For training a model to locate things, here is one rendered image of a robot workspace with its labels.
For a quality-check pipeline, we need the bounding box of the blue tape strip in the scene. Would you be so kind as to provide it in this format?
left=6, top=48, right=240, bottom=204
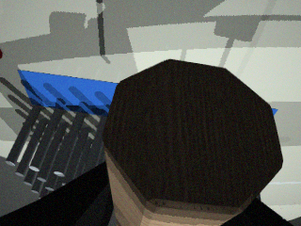
left=18, top=71, right=118, bottom=116

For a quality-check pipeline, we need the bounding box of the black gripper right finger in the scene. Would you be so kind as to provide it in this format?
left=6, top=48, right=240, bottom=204
left=219, top=199, right=293, bottom=226

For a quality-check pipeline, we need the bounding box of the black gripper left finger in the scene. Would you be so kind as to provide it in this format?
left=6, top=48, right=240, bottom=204
left=0, top=161, right=113, bottom=226

